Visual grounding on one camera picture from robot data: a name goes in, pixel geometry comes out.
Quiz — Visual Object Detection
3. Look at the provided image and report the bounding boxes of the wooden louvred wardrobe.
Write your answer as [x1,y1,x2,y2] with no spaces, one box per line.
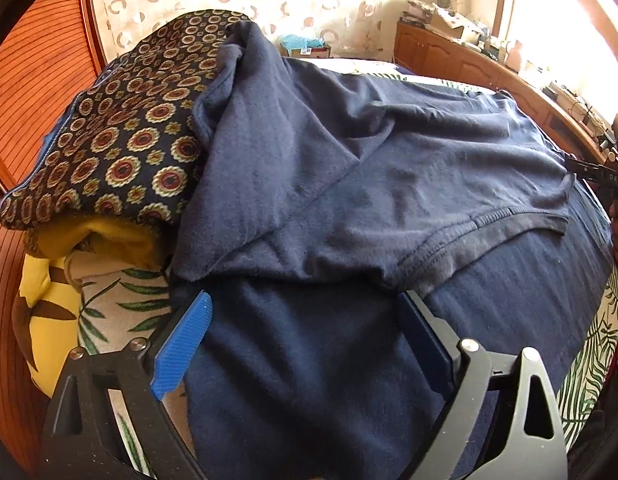
[0,0,107,471]

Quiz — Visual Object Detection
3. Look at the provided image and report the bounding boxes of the stack of small boxes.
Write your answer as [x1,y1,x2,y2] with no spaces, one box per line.
[404,0,435,26]

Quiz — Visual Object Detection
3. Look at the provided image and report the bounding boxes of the long wooden cabinet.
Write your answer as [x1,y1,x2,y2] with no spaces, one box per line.
[393,20,610,163]

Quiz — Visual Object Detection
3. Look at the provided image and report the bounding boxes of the dark medallion-patterned folded cloth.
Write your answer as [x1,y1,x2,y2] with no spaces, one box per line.
[0,9,255,231]

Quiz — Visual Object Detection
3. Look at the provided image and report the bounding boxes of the open cardboard box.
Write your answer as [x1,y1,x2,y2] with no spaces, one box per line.
[431,7,482,43]

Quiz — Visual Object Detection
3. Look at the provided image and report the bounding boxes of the leaf-print bed sheet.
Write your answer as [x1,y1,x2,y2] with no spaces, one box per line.
[74,72,618,478]

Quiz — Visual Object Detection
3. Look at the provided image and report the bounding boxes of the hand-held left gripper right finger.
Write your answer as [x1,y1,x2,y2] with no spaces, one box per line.
[397,289,570,480]

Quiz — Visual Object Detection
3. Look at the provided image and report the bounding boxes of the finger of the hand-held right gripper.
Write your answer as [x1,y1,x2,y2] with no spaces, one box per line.
[564,156,602,181]

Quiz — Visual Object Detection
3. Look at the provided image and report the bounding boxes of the mustard yellow cloth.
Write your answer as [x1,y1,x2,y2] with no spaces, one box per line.
[33,214,164,272]

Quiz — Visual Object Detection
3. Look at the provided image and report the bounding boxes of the navy blue printed t-shirt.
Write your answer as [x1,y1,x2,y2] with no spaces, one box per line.
[169,20,614,480]

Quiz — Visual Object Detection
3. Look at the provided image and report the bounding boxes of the wooden-framed window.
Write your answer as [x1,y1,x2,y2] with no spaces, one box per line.
[494,0,618,111]

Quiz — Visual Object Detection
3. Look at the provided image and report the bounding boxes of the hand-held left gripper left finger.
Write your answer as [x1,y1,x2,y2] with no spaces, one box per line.
[39,290,214,480]

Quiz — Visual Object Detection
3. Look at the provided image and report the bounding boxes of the small cardboard box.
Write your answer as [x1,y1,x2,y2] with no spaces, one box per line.
[284,46,332,59]

